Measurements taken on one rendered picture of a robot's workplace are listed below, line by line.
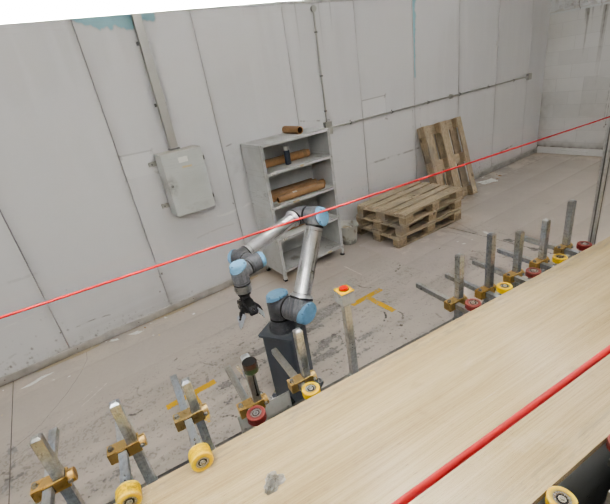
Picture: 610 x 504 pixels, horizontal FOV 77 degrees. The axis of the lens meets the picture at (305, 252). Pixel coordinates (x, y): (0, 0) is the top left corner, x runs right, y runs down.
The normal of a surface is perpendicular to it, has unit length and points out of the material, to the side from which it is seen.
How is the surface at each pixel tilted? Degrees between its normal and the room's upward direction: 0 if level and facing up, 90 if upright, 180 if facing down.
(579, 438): 0
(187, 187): 90
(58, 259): 90
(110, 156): 90
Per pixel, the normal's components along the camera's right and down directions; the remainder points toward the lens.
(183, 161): 0.57, 0.26
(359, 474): -0.14, -0.90
